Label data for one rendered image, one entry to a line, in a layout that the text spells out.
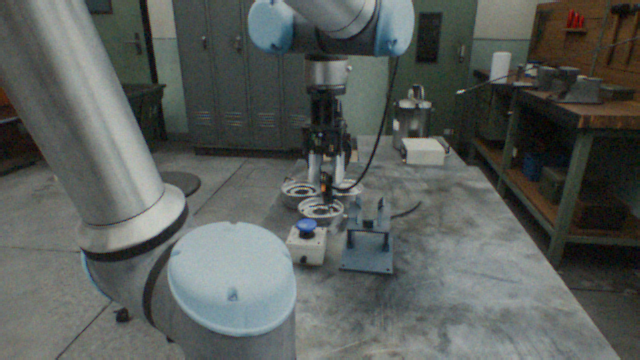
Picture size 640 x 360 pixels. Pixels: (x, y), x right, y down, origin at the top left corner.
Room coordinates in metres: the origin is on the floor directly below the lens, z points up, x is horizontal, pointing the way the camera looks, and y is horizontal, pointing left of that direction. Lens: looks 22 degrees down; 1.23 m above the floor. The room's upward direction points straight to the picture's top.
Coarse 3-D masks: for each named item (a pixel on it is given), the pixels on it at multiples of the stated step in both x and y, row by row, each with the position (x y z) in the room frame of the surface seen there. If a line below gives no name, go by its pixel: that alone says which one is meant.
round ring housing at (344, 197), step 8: (344, 184) 0.97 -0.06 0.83; (352, 184) 0.97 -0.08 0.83; (360, 184) 0.95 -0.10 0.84; (344, 192) 0.95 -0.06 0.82; (352, 192) 0.92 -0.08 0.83; (360, 192) 0.90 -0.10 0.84; (336, 200) 0.88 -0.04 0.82; (344, 200) 0.88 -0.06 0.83; (352, 200) 0.88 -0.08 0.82; (344, 208) 0.88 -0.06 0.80
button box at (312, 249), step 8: (296, 232) 0.68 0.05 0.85; (312, 232) 0.67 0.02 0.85; (320, 232) 0.68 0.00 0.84; (288, 240) 0.65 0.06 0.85; (296, 240) 0.65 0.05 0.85; (304, 240) 0.65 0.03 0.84; (312, 240) 0.65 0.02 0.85; (320, 240) 0.65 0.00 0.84; (288, 248) 0.64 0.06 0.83; (296, 248) 0.64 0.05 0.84; (304, 248) 0.63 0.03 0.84; (312, 248) 0.63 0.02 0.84; (320, 248) 0.63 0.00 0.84; (296, 256) 0.64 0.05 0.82; (304, 256) 0.63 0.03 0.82; (312, 256) 0.63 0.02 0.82; (320, 256) 0.63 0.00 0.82; (312, 264) 0.63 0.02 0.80; (320, 264) 0.63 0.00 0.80
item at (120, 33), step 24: (96, 0) 4.35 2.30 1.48; (120, 0) 4.33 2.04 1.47; (144, 0) 4.28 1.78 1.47; (96, 24) 4.37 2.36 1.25; (120, 24) 4.33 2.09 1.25; (144, 24) 4.29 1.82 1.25; (120, 48) 4.34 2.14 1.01; (144, 48) 4.30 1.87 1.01; (120, 72) 4.34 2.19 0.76; (144, 72) 4.31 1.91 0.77
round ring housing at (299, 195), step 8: (288, 184) 0.95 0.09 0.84; (296, 184) 0.97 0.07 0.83; (304, 184) 0.97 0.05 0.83; (312, 184) 0.96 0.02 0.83; (296, 192) 0.94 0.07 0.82; (304, 192) 0.94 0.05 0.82; (312, 192) 0.92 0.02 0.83; (288, 200) 0.88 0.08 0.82; (296, 200) 0.87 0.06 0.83; (304, 200) 0.87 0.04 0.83; (296, 208) 0.88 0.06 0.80
